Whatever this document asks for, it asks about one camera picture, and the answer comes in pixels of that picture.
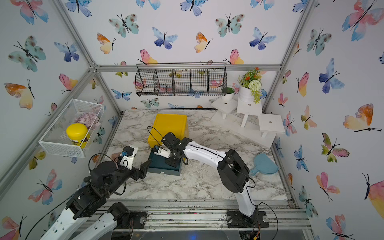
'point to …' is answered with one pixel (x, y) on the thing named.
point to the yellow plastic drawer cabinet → (163, 124)
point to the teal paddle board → (263, 163)
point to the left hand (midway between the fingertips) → (144, 155)
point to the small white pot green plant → (229, 94)
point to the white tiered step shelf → (246, 119)
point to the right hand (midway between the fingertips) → (170, 157)
